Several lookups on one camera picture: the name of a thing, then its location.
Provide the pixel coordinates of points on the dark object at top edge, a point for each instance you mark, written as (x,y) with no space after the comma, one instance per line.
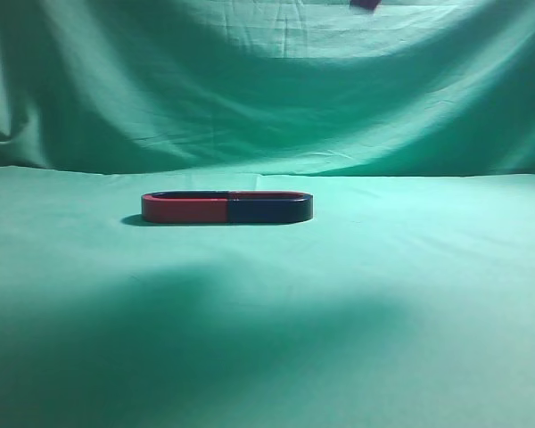
(366,5)

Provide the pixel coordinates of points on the blue-red horseshoe magnet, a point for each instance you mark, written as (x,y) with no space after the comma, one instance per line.
(269,207)

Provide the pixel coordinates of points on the green cloth backdrop and cover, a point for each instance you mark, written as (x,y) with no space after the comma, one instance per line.
(408,300)

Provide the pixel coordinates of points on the left red-blue horseshoe magnet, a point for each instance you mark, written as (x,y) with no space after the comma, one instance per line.
(185,207)

